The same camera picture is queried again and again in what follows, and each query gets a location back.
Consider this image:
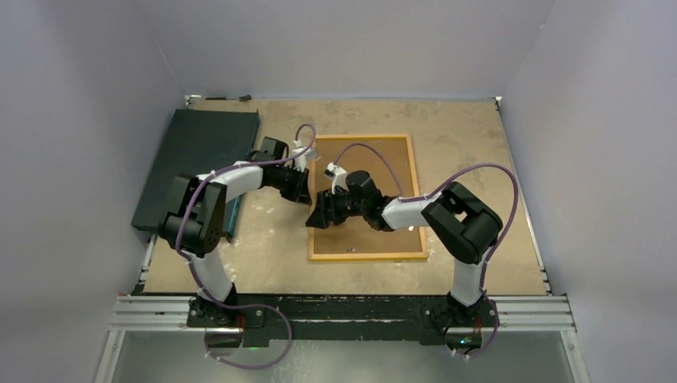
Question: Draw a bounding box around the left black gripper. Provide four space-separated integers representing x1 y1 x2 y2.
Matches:
268 164 312 205

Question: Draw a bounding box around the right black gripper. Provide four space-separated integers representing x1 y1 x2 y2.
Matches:
307 185 367 230

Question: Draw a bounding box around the yellow picture frame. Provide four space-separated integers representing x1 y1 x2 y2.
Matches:
307 133 430 263

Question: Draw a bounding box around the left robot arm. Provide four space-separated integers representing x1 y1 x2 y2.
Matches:
157 137 314 326

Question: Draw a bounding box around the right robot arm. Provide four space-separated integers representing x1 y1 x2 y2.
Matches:
306 171 510 325

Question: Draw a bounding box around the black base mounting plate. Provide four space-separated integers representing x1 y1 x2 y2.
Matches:
187 293 498 348

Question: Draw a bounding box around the dark blue flat box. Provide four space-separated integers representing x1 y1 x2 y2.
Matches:
131 109 261 234

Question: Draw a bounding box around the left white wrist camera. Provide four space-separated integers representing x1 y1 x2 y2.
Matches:
290 140 316 172

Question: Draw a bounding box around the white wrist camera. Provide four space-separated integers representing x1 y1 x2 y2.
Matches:
290 140 316 172
323 162 347 194

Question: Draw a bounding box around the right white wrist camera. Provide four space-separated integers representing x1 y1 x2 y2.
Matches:
323 162 347 194

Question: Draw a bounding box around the aluminium rail frame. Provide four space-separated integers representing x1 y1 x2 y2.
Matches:
95 295 590 382

